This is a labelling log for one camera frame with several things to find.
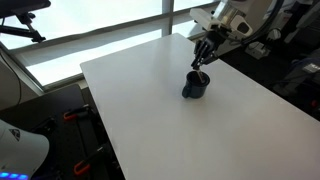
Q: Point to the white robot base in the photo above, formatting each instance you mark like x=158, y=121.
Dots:
x=20, y=153

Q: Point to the black robot stand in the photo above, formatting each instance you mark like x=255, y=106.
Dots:
x=43, y=103

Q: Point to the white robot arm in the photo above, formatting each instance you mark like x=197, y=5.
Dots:
x=235, y=20

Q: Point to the gray blue equipment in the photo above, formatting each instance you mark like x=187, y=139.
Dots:
x=308, y=68

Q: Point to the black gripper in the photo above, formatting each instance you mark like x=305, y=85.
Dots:
x=215, y=40

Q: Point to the white marker red cap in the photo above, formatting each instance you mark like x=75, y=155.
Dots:
x=201, y=77

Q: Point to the gray window frame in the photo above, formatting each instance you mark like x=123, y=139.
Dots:
x=170, y=16

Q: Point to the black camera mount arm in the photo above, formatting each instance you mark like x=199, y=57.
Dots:
x=16, y=30

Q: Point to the dark green mug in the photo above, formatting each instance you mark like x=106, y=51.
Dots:
x=196, y=89

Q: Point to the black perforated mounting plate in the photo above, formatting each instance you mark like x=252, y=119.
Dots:
x=71, y=143

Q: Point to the wrist camera assembly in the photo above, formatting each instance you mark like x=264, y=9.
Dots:
x=203, y=18

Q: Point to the white floor device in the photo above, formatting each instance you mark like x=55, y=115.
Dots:
x=257, y=50

